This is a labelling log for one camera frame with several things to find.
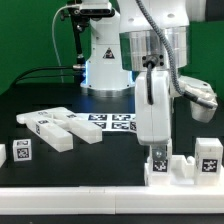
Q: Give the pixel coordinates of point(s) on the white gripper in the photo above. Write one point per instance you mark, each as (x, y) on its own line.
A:
(153, 122)

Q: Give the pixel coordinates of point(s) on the white chair seat part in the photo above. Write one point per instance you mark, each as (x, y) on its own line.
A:
(182, 170)

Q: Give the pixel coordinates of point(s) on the white chair back part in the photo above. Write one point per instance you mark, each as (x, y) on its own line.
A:
(84, 129)

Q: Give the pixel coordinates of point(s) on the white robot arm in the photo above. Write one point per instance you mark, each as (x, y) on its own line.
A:
(142, 46)

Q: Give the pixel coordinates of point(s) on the printed marker sheet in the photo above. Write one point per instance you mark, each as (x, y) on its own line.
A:
(112, 122)

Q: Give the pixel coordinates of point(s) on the small white tagged cube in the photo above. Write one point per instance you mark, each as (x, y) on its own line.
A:
(22, 150)

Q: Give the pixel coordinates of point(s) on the white block left edge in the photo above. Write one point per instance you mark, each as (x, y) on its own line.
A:
(2, 154)

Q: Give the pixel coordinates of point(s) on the white frame wall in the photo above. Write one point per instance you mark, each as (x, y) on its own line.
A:
(173, 199)

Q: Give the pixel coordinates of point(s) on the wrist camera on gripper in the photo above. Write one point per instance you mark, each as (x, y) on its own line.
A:
(202, 98)

